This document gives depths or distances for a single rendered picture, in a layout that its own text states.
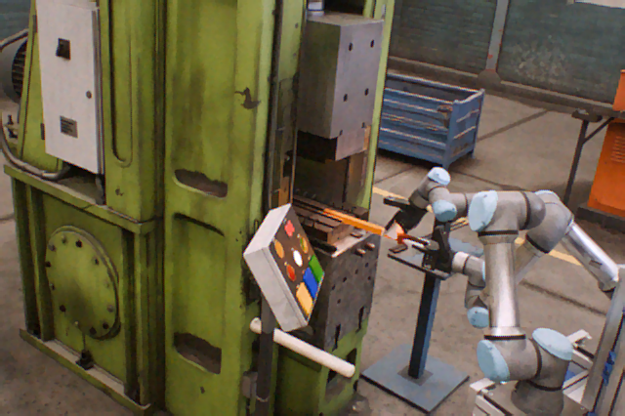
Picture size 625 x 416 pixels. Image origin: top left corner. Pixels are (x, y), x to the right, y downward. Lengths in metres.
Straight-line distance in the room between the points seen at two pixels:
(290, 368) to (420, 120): 3.85
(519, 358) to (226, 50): 1.36
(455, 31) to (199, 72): 8.52
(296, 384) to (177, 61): 1.44
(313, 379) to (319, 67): 1.30
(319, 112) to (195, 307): 0.98
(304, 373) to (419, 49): 8.65
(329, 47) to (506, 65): 8.18
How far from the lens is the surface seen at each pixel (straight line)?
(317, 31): 2.33
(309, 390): 2.91
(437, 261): 2.47
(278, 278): 1.95
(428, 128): 6.29
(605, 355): 2.18
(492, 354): 1.91
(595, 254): 2.43
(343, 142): 2.45
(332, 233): 2.58
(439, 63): 10.89
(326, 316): 2.66
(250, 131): 2.24
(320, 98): 2.36
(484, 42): 10.51
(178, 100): 2.48
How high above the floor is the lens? 2.06
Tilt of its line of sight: 23 degrees down
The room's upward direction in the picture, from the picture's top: 5 degrees clockwise
